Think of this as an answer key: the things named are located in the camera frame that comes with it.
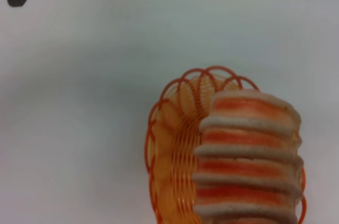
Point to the striped orange bread loaf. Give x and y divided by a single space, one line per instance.
249 155

